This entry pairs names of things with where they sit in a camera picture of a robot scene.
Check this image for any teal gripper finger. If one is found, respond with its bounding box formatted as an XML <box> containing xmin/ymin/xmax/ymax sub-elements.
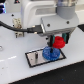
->
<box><xmin>47</xmin><ymin>35</ymin><xmax>55</xmax><ymax>47</ymax></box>
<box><xmin>64</xmin><ymin>32</ymin><xmax>70</xmax><ymax>44</ymax></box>

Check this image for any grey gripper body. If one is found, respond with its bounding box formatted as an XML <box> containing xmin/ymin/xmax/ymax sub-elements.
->
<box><xmin>40</xmin><ymin>15</ymin><xmax>78</xmax><ymax>36</ymax></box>

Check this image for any red gear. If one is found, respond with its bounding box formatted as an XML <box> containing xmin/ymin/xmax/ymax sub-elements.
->
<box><xmin>53</xmin><ymin>36</ymin><xmax>65</xmax><ymax>49</ymax></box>

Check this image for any blue gear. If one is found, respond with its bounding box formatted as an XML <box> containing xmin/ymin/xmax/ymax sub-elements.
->
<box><xmin>42</xmin><ymin>47</ymin><xmax>60</xmax><ymax>61</ymax></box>

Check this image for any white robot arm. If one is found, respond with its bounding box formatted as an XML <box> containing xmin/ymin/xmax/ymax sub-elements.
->
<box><xmin>21</xmin><ymin>0</ymin><xmax>79</xmax><ymax>37</ymax></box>

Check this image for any left metal peg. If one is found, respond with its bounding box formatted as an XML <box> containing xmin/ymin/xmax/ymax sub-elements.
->
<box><xmin>33</xmin><ymin>51</ymin><xmax>38</xmax><ymax>61</ymax></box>

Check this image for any beige connector block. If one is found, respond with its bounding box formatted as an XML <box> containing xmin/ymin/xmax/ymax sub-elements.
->
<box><xmin>13</xmin><ymin>18</ymin><xmax>24</xmax><ymax>38</ymax></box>

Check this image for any black cable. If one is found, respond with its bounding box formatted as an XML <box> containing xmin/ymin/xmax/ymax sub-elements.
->
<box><xmin>0</xmin><ymin>20</ymin><xmax>43</xmax><ymax>34</ymax></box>

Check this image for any metal base plate black border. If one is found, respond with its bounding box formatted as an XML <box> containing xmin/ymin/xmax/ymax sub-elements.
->
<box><xmin>25</xmin><ymin>47</ymin><xmax>66</xmax><ymax>68</ymax></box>

